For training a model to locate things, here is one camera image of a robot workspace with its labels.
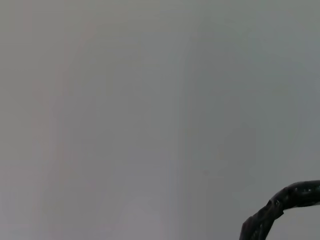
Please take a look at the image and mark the black round teapot with handle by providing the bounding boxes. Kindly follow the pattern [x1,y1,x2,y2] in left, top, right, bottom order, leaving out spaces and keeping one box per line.
[241,179,320,240]

